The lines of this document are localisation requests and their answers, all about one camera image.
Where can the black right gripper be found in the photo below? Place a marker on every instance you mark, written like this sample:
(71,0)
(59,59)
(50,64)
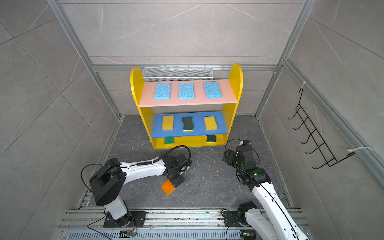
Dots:
(230,154)

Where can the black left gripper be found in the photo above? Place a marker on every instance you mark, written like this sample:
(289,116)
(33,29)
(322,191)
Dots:
(179,182)

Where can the orange sponge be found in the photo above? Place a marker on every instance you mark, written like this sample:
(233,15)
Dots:
(167,187)

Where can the dark green sponge curved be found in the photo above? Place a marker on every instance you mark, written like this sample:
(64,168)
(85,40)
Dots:
(188,125)

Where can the yellow sponge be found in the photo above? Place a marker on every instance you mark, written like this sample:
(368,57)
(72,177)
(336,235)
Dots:
(168,123)
(210,123)

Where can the blue sponge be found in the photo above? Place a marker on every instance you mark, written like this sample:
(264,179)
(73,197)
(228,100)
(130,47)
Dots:
(162,91)
(186,91)

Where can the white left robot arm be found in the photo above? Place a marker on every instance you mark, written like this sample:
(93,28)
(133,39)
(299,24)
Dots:
(108,181)

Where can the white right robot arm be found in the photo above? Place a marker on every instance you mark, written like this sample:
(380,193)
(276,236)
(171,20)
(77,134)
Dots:
(267,204)

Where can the yellow shelf unit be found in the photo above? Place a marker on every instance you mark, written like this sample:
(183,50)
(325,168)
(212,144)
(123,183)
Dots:
(143,85)

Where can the black wire hook rack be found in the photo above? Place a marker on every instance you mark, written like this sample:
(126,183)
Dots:
(315,136)

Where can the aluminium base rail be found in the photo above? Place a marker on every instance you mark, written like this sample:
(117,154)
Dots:
(209,224)

